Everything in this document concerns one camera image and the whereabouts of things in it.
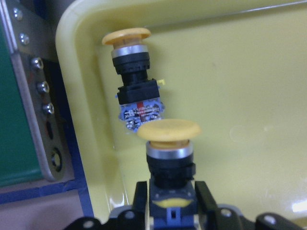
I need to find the yellow push button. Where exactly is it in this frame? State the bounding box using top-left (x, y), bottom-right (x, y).
top-left (137, 119), bottom-right (201, 230)
top-left (102, 28), bottom-right (165, 132)

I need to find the yellow plastic tray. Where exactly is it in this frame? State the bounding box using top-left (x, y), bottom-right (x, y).
top-left (56, 0), bottom-right (307, 227)

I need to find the green conveyor belt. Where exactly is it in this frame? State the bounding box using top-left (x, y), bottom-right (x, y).
top-left (0, 0), bottom-right (75, 189)

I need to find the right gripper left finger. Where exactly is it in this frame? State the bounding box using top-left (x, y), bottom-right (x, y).
top-left (130, 181), bottom-right (148, 230)

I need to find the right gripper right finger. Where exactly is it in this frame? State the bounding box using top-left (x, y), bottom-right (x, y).
top-left (195, 181), bottom-right (220, 230)

